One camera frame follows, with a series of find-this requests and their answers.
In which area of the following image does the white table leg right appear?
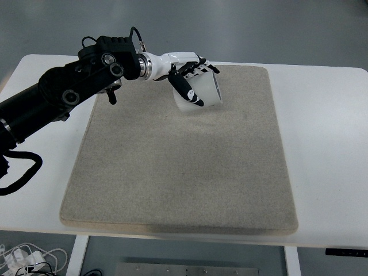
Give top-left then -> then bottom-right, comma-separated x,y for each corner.
284,246 -> 301,276

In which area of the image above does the white table leg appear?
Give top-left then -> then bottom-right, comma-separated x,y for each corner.
66,235 -> 89,276
284,246 -> 301,276

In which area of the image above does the black cable loop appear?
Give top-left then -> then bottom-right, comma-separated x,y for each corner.
0,150 -> 44,197

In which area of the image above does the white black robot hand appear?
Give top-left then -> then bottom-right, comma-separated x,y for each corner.
145,52 -> 220,107

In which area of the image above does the white power adapter with cables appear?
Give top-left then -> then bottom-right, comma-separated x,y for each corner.
1,243 -> 68,275

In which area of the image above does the white cup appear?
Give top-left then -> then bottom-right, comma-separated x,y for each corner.
173,71 -> 223,113

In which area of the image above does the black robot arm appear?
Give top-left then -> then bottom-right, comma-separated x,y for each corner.
1,36 -> 219,176

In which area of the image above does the grey metal base plate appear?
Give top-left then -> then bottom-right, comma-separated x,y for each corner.
115,263 -> 259,276

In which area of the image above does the white table leg left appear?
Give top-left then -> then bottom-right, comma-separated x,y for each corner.
66,235 -> 89,276

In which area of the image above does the beige felt mat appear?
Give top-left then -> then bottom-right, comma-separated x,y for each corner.
60,66 -> 298,235

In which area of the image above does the black table control panel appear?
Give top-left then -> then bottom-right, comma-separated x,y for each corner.
325,248 -> 367,258

